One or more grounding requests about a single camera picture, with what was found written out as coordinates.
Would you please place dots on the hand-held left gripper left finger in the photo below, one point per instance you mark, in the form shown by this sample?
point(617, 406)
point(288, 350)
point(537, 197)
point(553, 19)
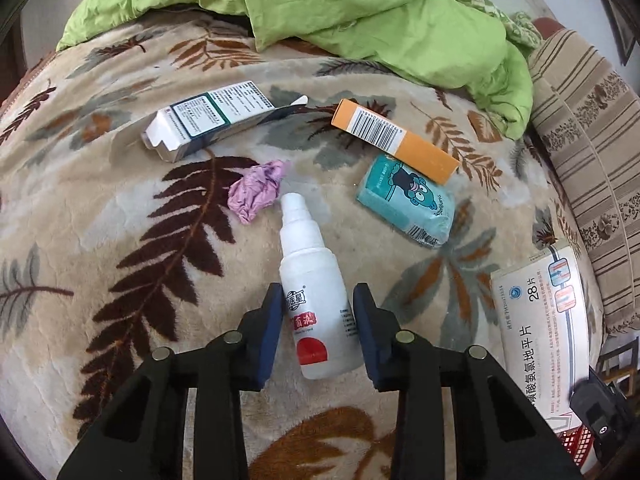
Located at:
point(267, 330)

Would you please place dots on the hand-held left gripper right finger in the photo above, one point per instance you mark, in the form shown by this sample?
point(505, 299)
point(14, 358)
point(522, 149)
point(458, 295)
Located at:
point(367, 335)

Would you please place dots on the red mesh basket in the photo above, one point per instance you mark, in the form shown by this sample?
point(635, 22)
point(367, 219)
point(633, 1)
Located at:
point(575, 442)

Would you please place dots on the white spray bottle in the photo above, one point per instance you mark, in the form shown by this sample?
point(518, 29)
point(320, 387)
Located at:
point(312, 270)

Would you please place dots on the large white medicine box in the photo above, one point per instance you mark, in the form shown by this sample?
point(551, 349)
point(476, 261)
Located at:
point(535, 320)

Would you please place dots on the teal tissue packet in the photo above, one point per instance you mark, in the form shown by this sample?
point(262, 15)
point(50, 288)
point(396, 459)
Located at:
point(400, 195)

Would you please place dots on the orange medicine box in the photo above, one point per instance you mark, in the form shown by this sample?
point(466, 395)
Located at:
point(420, 152)

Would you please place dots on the white green medicine box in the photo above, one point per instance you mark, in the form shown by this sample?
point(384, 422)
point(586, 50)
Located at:
point(200, 115)

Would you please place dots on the crumpled pink purple wrapper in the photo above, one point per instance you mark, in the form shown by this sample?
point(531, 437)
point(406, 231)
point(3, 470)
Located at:
point(255, 190)

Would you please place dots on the leaf print blanket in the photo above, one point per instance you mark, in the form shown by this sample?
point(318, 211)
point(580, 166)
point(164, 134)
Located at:
point(125, 240)

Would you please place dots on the striped floral cushion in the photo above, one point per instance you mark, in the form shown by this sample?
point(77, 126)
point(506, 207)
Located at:
point(590, 125)

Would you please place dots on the green quilt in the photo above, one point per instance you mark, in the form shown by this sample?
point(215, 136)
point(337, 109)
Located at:
point(350, 10)

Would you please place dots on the reddish brown cushion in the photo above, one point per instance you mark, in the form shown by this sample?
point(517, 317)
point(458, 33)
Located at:
point(545, 27)

